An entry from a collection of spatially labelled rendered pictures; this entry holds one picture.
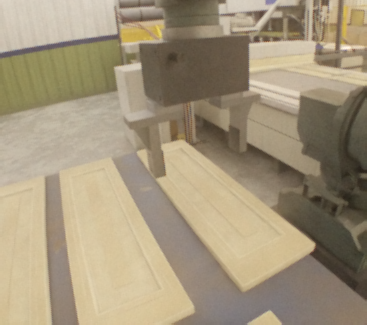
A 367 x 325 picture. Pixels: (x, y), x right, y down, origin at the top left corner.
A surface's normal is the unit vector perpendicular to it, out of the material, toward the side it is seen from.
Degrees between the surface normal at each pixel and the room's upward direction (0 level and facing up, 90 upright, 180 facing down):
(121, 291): 11
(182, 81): 90
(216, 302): 0
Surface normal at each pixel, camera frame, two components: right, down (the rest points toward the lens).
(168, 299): -0.07, -0.91
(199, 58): 0.43, 0.34
